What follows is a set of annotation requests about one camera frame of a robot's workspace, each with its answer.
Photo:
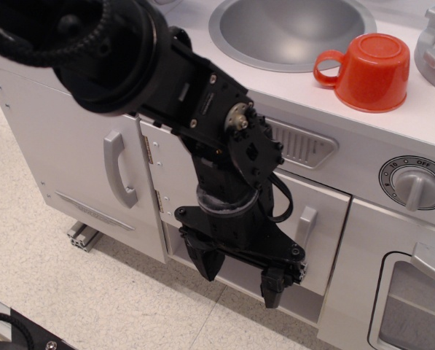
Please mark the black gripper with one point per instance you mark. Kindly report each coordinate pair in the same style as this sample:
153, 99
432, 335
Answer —
246, 230

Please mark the silver cabinet door handle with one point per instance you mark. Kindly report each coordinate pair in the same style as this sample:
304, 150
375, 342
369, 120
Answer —
305, 226

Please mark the white cabinet door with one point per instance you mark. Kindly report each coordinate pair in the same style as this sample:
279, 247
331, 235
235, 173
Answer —
175, 180

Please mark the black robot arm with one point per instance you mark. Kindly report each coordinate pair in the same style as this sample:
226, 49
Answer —
116, 57

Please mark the silver vent grille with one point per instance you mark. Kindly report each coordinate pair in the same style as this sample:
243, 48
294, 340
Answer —
302, 147

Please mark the white toy kitchen unit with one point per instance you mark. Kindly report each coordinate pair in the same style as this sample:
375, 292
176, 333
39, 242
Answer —
116, 297

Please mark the oven door with window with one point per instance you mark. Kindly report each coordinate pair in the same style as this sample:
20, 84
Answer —
403, 314

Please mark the silver fridge emblem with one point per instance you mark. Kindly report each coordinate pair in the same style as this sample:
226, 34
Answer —
94, 212

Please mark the white fridge door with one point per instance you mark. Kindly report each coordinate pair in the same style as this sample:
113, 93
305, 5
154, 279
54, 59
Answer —
63, 146

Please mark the silver timer knob dial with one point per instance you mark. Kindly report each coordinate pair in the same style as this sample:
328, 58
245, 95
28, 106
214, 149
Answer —
409, 181

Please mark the orange plastic cup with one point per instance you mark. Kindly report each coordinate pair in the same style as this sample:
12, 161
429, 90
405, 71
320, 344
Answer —
371, 76

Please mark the silver sink bowl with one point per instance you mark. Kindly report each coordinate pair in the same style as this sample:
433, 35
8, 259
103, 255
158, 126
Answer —
287, 36

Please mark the aluminium extrusion rail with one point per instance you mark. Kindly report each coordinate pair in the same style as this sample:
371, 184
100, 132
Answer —
83, 236

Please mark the silver fridge door handle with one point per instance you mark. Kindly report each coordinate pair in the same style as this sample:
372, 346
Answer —
113, 146

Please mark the silver oven handle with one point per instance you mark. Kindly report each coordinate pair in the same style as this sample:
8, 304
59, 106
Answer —
423, 258

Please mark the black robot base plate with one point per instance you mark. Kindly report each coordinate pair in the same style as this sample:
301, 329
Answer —
26, 334

